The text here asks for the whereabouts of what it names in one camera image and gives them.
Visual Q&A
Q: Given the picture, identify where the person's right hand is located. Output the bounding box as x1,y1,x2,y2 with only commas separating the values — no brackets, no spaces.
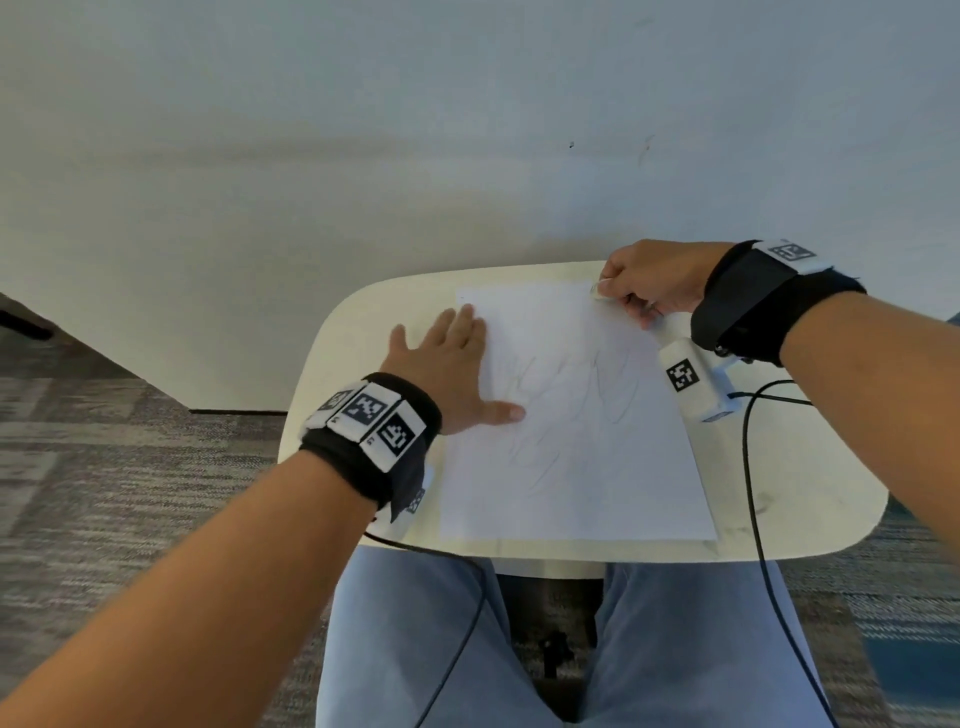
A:
597,239,736,332

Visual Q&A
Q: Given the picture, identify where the person's left hand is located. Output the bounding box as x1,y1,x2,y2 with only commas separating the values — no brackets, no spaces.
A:
386,303,528,436

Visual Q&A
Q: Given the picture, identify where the white scribbled paper sheet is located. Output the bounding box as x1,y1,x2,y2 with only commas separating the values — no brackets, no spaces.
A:
438,280,720,544

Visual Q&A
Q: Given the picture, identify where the person's right forearm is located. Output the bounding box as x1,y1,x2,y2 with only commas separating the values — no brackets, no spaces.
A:
780,289,960,565

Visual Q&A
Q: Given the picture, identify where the person's left forearm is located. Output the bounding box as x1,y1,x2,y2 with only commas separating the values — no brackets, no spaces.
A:
0,444,380,728

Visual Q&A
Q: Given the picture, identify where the black wristband with marker tags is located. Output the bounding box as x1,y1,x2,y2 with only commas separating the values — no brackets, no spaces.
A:
297,372,444,526
689,239,869,369

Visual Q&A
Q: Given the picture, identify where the person's left leg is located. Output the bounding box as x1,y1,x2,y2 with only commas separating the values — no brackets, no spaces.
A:
315,545,565,728

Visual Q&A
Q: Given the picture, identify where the person's leg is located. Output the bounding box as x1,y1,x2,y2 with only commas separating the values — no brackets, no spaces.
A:
580,558,835,728
315,545,565,728

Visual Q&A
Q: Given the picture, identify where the person's right leg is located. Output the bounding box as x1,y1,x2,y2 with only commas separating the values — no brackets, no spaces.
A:
580,558,835,728

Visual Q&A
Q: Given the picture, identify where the black object on floor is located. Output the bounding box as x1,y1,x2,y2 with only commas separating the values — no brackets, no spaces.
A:
0,310,55,341

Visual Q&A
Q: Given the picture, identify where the black cable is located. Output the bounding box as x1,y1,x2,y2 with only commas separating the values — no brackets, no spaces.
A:
731,378,839,728
365,529,490,728

